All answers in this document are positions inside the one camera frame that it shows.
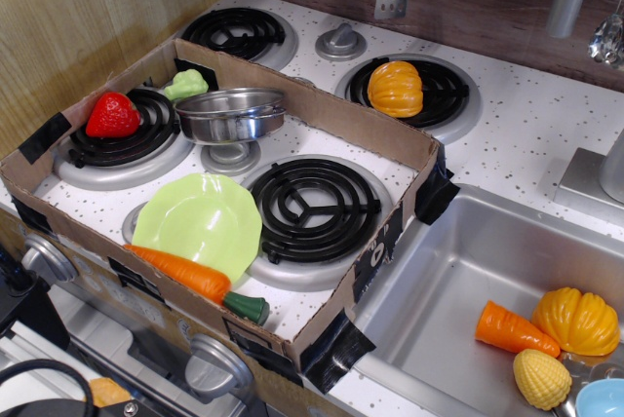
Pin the small steel pot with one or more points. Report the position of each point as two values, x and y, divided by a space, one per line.
230 116

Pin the orange toy carrot green top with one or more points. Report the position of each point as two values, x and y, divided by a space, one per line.
205 281

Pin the light green plastic plate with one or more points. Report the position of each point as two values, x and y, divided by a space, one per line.
206 218

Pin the orange toy carrot piece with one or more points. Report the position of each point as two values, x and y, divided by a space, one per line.
506 330

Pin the front right black burner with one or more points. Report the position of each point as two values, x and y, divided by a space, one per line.
313 210

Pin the black burner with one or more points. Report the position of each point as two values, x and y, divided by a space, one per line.
313 210
240 32
445 92
157 128

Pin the silver centre stove knob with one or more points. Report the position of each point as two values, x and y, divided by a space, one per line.
230 159

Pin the silver stove knob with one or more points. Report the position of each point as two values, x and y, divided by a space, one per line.
341 44
230 159

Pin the orange toy pumpkin on burner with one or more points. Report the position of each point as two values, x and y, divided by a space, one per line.
396 89

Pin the silver back stove knob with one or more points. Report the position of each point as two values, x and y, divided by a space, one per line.
341 44

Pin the back right black burner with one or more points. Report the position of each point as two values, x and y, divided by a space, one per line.
445 92

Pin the light green toy broccoli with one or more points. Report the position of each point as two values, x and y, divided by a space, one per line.
186 84

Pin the front left black burner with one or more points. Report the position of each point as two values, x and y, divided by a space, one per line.
157 128

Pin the back left black burner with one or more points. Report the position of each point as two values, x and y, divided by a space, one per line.
240 32

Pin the steel sink basin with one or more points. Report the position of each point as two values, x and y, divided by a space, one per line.
422 309

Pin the silver right oven knob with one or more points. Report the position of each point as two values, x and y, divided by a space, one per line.
213 370

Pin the silver oven knob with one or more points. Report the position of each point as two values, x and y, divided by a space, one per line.
213 370
48 262

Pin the red toy strawberry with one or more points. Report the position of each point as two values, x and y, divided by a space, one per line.
114 116

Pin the silver left oven knob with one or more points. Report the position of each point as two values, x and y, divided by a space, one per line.
48 262

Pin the silver faucet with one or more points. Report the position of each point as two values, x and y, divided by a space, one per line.
560 24

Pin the cardboard fence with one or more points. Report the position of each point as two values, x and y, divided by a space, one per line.
328 345

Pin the orange toy bottom left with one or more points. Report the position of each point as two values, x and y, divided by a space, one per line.
106 392

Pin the orange toy pumpkin in sink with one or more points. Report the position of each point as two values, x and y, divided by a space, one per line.
581 323

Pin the yellow toy corn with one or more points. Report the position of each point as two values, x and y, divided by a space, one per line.
542 380

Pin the black device left edge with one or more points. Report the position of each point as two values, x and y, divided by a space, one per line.
25 299

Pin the hanging shiny spoon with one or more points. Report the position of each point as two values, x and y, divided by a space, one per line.
606 44

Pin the silver utensil in sink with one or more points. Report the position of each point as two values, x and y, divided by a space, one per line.
584 370

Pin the light blue bowl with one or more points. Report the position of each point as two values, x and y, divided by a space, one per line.
602 398

